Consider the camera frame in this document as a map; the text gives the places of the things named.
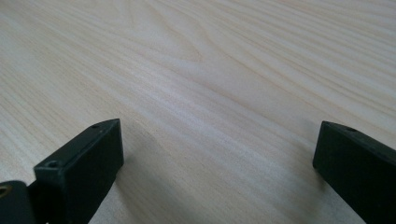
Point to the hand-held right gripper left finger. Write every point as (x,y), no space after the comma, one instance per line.
(81,168)

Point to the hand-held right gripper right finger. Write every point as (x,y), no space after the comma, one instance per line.
(358,174)

